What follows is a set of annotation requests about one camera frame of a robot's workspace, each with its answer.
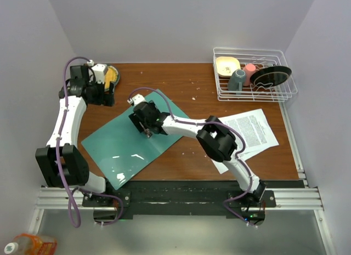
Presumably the printed paper sheet bottom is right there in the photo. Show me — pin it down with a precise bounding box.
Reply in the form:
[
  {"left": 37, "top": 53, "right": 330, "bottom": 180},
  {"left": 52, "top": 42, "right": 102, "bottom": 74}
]
[{"left": 212, "top": 150, "right": 261, "bottom": 174}]

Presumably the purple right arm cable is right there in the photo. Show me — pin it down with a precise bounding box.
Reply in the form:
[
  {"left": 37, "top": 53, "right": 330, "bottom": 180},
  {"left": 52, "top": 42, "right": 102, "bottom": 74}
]
[{"left": 128, "top": 87, "right": 264, "bottom": 222}]

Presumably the pink cup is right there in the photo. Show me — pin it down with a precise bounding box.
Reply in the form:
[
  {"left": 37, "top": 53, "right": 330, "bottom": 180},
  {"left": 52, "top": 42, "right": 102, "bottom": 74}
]
[{"left": 243, "top": 63, "right": 259, "bottom": 87}]

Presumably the black round plate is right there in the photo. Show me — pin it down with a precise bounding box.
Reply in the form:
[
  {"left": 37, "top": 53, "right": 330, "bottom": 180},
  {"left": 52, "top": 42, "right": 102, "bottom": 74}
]
[{"left": 250, "top": 66, "right": 292, "bottom": 89}]

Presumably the green plate with woven mat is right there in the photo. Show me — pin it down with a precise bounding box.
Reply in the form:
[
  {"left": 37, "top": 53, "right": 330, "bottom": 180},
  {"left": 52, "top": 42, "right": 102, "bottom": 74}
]
[{"left": 105, "top": 65, "right": 120, "bottom": 92}]

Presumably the teal file folder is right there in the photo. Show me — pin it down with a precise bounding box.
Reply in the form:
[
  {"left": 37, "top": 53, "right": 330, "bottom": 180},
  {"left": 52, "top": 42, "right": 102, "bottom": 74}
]
[{"left": 81, "top": 90, "right": 191, "bottom": 190}]

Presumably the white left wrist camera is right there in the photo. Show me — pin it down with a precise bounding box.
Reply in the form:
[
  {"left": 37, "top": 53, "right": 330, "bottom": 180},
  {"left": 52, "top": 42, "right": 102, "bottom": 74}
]
[{"left": 92, "top": 64, "right": 108, "bottom": 84}]

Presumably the orange plastic bottle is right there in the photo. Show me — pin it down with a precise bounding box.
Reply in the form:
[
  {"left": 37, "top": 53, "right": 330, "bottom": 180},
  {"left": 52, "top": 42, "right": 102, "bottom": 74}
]
[{"left": 4, "top": 233, "right": 58, "bottom": 255}]

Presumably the grey blue mug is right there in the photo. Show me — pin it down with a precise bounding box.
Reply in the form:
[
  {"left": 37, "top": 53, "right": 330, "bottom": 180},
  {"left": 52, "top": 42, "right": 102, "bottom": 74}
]
[{"left": 227, "top": 69, "right": 246, "bottom": 94}]

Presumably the printed paper sheet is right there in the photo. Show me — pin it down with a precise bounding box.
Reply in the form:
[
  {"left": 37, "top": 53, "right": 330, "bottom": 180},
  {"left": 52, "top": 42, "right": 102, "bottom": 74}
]
[
  {"left": 212, "top": 150, "right": 261, "bottom": 174},
  {"left": 220, "top": 109, "right": 279, "bottom": 155}
]

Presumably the printed paper sheet top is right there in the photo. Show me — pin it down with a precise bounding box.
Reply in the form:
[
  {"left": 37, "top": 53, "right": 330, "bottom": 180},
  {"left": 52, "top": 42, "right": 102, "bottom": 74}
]
[{"left": 220, "top": 109, "right": 279, "bottom": 155}]

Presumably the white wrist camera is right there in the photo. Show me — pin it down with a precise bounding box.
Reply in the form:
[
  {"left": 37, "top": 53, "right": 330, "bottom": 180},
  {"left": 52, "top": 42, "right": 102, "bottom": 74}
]
[
  {"left": 127, "top": 94, "right": 146, "bottom": 106},
  {"left": 92, "top": 64, "right": 108, "bottom": 84}
]

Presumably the metal folder clip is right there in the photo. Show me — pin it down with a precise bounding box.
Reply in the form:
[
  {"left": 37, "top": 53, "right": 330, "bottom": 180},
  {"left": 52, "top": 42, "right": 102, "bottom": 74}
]
[{"left": 139, "top": 122, "right": 152, "bottom": 138}]

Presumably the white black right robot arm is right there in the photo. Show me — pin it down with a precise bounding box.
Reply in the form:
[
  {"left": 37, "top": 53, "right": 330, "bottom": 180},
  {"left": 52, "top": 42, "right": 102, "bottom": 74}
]
[{"left": 128, "top": 98, "right": 266, "bottom": 207}]

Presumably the cream square plate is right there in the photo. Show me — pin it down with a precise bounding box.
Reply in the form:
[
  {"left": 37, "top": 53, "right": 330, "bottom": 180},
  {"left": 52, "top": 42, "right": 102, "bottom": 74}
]
[{"left": 215, "top": 56, "right": 241, "bottom": 78}]

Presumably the white wire dish rack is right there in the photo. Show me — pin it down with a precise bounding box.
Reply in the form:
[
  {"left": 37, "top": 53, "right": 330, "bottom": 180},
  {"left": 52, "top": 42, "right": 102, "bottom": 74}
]
[{"left": 213, "top": 47, "right": 298, "bottom": 103}]

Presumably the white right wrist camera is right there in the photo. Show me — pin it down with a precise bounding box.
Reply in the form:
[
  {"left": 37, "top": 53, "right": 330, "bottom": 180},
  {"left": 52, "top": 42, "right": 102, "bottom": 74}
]
[{"left": 127, "top": 94, "right": 146, "bottom": 106}]

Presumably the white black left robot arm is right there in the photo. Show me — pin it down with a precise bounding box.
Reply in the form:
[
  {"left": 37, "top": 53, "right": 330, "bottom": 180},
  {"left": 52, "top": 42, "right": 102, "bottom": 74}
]
[{"left": 35, "top": 62, "right": 120, "bottom": 207}]

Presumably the aluminium frame rail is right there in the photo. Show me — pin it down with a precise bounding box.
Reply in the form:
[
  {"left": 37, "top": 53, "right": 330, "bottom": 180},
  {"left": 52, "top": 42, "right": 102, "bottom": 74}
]
[{"left": 30, "top": 169, "right": 336, "bottom": 254}]

